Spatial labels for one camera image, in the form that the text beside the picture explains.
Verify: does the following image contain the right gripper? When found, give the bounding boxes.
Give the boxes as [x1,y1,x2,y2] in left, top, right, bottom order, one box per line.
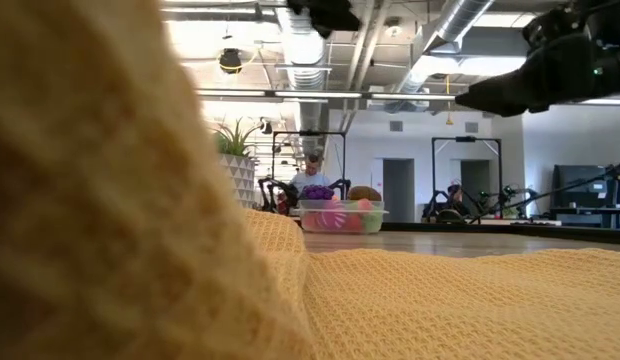
[454,0,620,117]

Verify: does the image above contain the brown toy kiwi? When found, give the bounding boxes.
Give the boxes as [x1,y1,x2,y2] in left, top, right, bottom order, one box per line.
[347,185,383,203]

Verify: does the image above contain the purple toy grapes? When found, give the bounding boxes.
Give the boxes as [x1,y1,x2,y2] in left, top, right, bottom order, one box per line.
[302,184,336,202]

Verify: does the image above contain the magenta striped toy fruit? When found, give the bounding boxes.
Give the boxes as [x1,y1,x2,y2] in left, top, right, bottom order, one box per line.
[317,208,349,234]

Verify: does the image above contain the clear plastic tupperware container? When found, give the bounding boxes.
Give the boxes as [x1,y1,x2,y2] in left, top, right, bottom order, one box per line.
[295,199,389,235]

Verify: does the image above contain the yellow hanging tag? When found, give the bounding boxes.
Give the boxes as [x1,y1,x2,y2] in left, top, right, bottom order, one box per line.
[444,74,454,126]

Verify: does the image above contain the hanging linear ceiling light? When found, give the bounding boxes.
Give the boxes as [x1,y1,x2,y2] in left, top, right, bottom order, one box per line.
[196,88,620,107]

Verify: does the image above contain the person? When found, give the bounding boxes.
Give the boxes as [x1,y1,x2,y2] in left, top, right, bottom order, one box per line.
[289,153,334,197]
[443,183,466,211]

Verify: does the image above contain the black background screen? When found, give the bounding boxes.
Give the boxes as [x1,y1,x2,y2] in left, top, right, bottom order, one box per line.
[553,164,620,210]

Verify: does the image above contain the dark background table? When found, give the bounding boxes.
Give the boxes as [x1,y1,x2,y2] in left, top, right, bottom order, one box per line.
[548,207,620,230]

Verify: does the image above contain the succulent in white patterned pot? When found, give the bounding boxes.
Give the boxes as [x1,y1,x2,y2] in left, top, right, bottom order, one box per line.
[212,117,264,210]

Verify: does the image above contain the yellow waffle cloth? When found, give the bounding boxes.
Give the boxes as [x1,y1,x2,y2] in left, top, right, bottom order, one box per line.
[302,248,620,360]
[0,0,316,360]

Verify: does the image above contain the silver spiral ceiling duct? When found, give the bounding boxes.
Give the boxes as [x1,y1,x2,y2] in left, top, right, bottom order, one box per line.
[384,0,496,109]
[277,0,331,156]

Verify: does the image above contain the black station frame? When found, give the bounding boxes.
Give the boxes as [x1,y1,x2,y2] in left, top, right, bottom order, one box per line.
[431,135,504,216]
[271,129,348,211]

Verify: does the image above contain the black ceiling cable reel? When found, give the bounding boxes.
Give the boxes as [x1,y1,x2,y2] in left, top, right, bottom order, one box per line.
[218,47,244,75]

